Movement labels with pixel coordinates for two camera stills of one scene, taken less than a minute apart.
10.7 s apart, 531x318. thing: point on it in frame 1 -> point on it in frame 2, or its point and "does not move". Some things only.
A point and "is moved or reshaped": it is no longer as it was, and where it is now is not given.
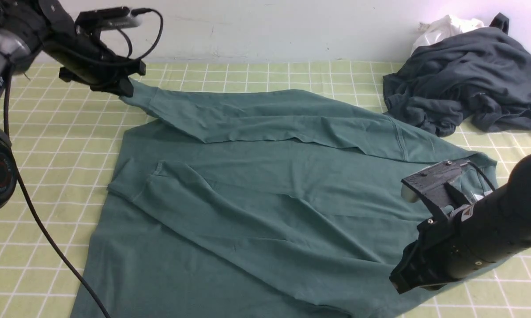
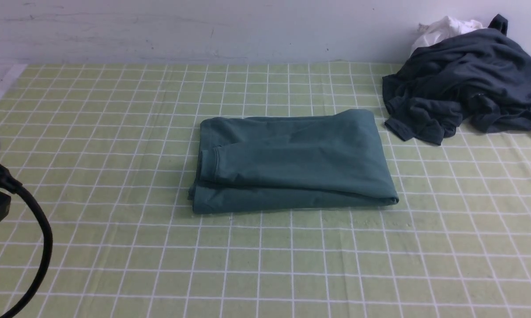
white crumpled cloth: [443, 28] does not move
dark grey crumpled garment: [482, 76] does not move
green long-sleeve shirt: [227, 203] is moved or reshaped
